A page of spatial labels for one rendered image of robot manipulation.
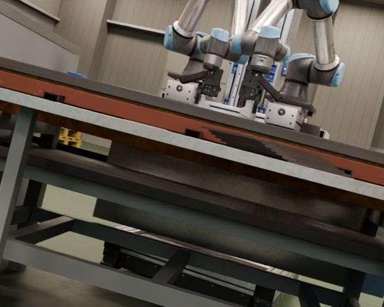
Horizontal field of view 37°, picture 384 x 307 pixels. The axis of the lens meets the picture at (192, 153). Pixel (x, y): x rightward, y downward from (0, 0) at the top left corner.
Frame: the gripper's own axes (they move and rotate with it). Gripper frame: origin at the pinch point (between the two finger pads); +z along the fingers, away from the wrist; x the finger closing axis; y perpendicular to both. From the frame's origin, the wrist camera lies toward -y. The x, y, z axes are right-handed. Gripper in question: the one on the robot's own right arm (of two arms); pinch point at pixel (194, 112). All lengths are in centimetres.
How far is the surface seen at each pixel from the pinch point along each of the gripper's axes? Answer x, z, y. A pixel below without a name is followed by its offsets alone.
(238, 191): 16.3, 27.6, 25.1
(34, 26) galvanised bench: -10, -17, -71
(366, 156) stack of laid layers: -62, 2, 60
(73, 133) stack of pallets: 458, 42, -202
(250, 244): 16, 48, 36
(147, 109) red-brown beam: -62, 5, -6
